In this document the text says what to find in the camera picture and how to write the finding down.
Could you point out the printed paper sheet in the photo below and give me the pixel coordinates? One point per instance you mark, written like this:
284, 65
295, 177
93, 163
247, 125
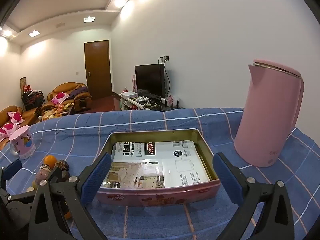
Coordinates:
175, 165

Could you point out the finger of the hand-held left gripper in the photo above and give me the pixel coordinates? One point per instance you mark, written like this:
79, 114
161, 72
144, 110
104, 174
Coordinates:
12, 168
55, 175

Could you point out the brown leather sofa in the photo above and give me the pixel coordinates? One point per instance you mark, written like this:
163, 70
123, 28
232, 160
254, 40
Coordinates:
30, 115

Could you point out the coffee table with food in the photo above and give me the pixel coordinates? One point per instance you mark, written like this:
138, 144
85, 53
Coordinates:
57, 111

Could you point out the black router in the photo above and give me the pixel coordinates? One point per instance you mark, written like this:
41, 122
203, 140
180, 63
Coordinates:
172, 107

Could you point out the pink electric kettle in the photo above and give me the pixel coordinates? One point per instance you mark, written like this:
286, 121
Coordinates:
267, 120

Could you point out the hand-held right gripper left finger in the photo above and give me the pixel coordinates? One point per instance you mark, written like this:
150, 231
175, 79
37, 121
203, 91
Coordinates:
96, 180

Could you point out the square ceiling light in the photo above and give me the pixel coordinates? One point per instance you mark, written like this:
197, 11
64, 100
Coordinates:
89, 19
34, 33

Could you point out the black television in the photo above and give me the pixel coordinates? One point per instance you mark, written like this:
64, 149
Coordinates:
149, 80

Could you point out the brown wooden door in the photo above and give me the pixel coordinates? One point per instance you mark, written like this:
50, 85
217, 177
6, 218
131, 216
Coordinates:
98, 70

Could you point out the pink floral pillow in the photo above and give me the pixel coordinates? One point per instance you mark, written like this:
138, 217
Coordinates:
15, 117
8, 130
60, 97

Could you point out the pink gift bag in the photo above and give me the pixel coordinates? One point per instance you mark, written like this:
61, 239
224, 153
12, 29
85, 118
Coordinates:
134, 82

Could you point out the blue plaid blanket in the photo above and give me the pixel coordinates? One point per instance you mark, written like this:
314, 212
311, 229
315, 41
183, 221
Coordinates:
150, 120

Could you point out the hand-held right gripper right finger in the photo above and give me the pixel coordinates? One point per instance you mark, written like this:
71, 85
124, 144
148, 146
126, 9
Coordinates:
227, 180

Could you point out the purple throw blanket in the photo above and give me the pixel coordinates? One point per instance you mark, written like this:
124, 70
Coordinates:
78, 91

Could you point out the white set-top box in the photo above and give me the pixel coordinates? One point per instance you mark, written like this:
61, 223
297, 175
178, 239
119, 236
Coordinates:
129, 94

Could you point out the small glass jar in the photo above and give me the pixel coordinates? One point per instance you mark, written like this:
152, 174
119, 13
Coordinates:
45, 173

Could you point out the patterned upright board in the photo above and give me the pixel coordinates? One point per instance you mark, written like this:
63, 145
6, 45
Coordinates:
23, 82

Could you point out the brown leather armchair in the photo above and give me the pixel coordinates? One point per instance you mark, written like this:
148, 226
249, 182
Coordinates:
82, 102

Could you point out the white television stand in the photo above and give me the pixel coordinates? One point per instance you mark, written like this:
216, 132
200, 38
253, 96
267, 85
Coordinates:
130, 103

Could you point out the brown kiwi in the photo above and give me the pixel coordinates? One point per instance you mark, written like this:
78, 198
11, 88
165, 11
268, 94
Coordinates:
31, 189

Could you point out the ceiling air vent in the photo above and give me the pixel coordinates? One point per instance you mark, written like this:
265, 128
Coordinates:
60, 25

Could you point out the black rack with clothes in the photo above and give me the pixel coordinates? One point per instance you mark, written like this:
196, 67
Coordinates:
32, 97

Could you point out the wall power socket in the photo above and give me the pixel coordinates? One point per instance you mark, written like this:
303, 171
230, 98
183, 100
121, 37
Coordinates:
165, 58

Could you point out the pink tin box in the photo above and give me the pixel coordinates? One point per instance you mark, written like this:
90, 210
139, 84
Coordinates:
160, 200

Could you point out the pink cartoon mug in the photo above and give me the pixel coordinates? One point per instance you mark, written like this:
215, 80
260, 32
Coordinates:
21, 142

